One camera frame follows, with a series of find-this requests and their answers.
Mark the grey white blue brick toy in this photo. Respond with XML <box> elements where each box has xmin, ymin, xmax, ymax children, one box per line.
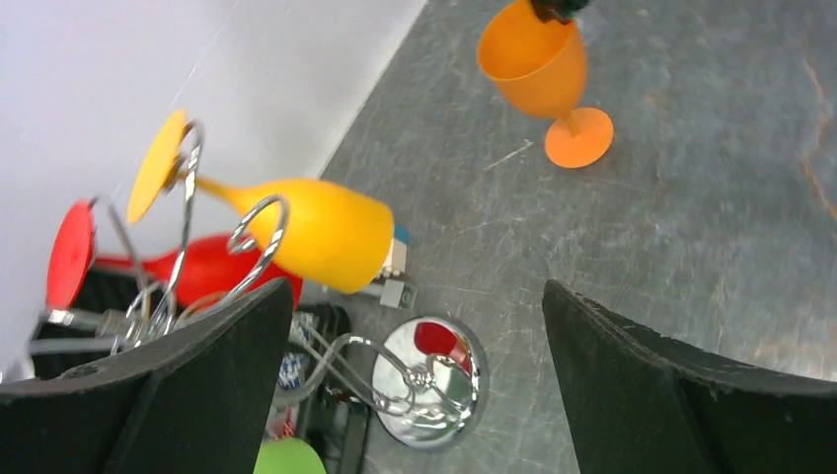
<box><xmin>377</xmin><ymin>225</ymin><xmax>418</xmax><ymax>310</ymax></box>

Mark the red plastic wine glass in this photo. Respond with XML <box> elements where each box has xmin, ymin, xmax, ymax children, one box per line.
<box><xmin>45</xmin><ymin>198</ymin><xmax>305</xmax><ymax>311</ymax></box>

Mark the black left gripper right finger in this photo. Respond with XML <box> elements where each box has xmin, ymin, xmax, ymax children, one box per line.
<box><xmin>542</xmin><ymin>279</ymin><xmax>836</xmax><ymax>473</ymax></box>

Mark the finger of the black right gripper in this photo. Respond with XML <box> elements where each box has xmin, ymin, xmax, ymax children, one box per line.
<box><xmin>529</xmin><ymin>0</ymin><xmax>589</xmax><ymax>25</ymax></box>

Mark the yellow plastic wine glass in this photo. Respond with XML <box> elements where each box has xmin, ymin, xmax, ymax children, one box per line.
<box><xmin>126</xmin><ymin>110</ymin><xmax>395</xmax><ymax>294</ymax></box>

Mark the black poker chip case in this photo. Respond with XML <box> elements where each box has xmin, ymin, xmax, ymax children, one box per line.
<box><xmin>30</xmin><ymin>268</ymin><xmax>371</xmax><ymax>474</ymax></box>

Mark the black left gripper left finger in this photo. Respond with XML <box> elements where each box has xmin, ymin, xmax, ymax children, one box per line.
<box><xmin>1</xmin><ymin>279</ymin><xmax>293</xmax><ymax>473</ymax></box>

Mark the chrome wire glass rack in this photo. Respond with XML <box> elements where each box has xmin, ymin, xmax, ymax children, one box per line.
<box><xmin>29</xmin><ymin>118</ymin><xmax>491</xmax><ymax>452</ymax></box>

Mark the orange plastic wine glass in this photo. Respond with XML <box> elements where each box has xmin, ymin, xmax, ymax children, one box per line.
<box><xmin>476</xmin><ymin>1</ymin><xmax>614</xmax><ymax>169</ymax></box>

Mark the green plastic wine glass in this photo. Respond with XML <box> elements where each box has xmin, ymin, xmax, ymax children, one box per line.
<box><xmin>253</xmin><ymin>437</ymin><xmax>327</xmax><ymax>474</ymax></box>

